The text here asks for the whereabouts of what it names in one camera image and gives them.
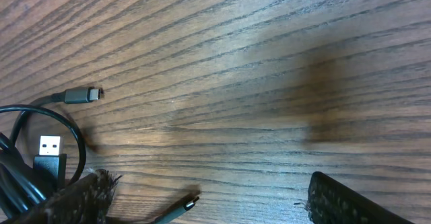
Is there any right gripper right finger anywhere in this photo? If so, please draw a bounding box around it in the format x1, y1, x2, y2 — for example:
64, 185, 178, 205
306, 172, 413, 224

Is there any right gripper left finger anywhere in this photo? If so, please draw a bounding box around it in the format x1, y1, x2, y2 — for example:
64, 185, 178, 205
0, 169, 122, 224

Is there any black USB cable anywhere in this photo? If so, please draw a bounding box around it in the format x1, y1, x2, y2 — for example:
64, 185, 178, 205
0, 86, 104, 220

